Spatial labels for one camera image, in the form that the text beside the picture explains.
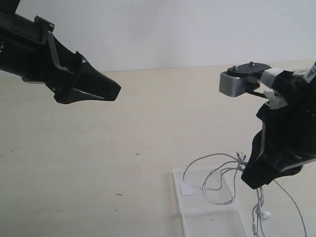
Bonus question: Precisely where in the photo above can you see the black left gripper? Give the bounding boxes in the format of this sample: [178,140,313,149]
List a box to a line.
[0,12,121,104]

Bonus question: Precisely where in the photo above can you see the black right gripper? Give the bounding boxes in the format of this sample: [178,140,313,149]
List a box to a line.
[241,70,316,190]

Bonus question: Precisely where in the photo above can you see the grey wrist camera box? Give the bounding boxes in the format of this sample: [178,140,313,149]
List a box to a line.
[219,61,271,98]

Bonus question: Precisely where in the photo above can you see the clear plastic storage box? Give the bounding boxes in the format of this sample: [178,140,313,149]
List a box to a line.
[173,166,251,237]

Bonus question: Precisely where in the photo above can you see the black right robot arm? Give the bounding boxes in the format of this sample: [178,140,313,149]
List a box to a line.
[241,65,316,189]

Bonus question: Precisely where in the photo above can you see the white wired earphones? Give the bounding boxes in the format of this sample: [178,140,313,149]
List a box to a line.
[183,151,309,237]

